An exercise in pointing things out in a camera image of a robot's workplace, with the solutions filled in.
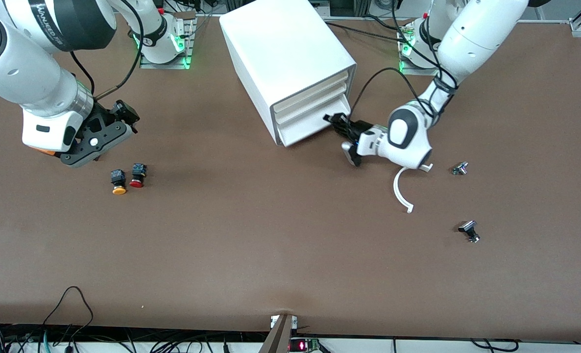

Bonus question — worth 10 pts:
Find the red push button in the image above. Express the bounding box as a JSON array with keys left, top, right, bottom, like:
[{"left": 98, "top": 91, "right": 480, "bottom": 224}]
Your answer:
[{"left": 129, "top": 163, "right": 147, "bottom": 188}]

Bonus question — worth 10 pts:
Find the yellow push button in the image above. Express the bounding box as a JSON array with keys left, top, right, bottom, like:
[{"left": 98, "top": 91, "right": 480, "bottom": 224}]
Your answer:
[{"left": 111, "top": 169, "right": 127, "bottom": 196}]

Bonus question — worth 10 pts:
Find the white curved plastic piece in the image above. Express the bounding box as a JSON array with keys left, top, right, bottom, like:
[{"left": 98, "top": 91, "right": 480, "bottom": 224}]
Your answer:
[{"left": 393, "top": 163, "right": 434, "bottom": 214}]

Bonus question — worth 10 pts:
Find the black and silver knob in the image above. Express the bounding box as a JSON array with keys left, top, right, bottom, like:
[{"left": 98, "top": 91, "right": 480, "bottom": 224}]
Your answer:
[{"left": 458, "top": 220, "right": 481, "bottom": 244}]

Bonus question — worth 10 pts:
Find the device with red display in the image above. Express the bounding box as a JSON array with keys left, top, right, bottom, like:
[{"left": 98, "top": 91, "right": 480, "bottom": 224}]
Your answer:
[{"left": 289, "top": 337, "right": 324, "bottom": 353}]

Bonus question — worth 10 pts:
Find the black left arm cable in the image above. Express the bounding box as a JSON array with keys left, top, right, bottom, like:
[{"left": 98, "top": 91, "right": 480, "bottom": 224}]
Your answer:
[{"left": 349, "top": 0, "right": 460, "bottom": 123}]

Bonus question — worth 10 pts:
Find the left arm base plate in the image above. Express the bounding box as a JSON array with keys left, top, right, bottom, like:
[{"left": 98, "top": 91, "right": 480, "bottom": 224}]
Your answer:
[{"left": 399, "top": 27, "right": 451, "bottom": 77}]

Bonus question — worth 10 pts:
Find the black cable on table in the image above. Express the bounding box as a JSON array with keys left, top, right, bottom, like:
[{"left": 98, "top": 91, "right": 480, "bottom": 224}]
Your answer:
[{"left": 325, "top": 20, "right": 411, "bottom": 44}]

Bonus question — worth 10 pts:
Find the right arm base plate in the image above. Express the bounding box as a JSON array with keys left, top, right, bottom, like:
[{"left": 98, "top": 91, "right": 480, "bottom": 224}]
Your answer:
[{"left": 140, "top": 12, "right": 196, "bottom": 70}]

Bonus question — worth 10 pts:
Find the black looped cable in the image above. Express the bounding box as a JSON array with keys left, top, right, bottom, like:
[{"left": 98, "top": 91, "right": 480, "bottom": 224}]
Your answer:
[{"left": 41, "top": 286, "right": 95, "bottom": 341}]

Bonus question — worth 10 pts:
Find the brown camera mount post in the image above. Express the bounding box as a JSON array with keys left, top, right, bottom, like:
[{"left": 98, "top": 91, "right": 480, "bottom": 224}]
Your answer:
[{"left": 258, "top": 314, "right": 299, "bottom": 353}]

